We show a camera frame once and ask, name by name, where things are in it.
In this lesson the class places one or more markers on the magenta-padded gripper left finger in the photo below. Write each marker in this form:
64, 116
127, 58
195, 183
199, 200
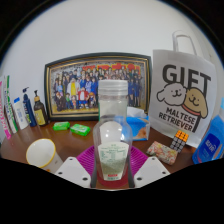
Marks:
75, 170

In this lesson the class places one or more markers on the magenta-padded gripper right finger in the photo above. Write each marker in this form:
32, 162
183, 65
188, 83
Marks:
150, 170

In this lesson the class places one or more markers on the clear plastic water bottle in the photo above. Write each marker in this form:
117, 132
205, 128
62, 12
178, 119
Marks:
112, 146

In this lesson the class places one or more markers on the floral patterned small pouch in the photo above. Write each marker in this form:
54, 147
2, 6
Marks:
162, 152

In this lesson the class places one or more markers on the white mug with yellow rim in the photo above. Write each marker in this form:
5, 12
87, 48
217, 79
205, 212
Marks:
41, 155

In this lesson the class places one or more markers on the green soap bar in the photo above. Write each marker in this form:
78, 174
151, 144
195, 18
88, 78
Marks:
61, 125
80, 129

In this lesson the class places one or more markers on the puzzle cube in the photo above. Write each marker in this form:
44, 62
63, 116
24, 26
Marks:
179, 140

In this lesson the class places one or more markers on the blue tissue pack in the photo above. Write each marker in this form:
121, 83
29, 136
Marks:
140, 128

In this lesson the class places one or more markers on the brown pump bottle yellow label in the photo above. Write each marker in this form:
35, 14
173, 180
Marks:
40, 115

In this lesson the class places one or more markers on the blue detergent bottle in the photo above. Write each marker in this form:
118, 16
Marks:
211, 143

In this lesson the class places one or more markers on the dark blue pump bottle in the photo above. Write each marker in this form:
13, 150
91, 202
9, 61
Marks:
29, 111

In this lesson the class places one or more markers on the white paper gift bag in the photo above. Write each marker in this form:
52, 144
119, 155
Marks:
180, 100

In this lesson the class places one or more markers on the white tube with blue cap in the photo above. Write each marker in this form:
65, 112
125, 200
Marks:
21, 115

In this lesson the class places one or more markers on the framed group photo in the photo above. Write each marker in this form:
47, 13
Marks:
76, 86

